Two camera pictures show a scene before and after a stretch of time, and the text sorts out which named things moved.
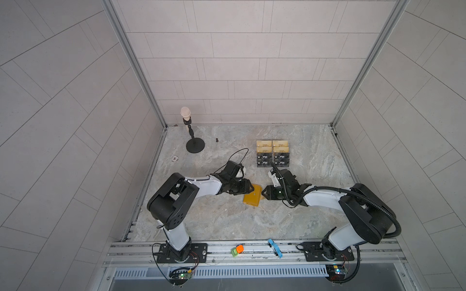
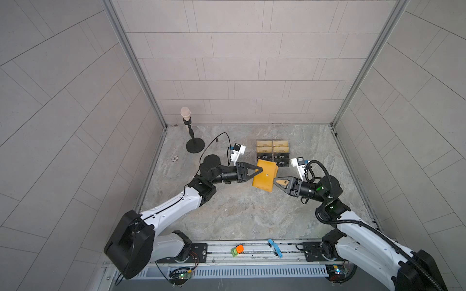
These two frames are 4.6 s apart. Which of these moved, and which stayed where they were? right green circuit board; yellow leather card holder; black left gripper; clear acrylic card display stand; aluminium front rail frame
Moved: yellow leather card holder; black left gripper
Stayed: right green circuit board; aluminium front rail frame; clear acrylic card display stand
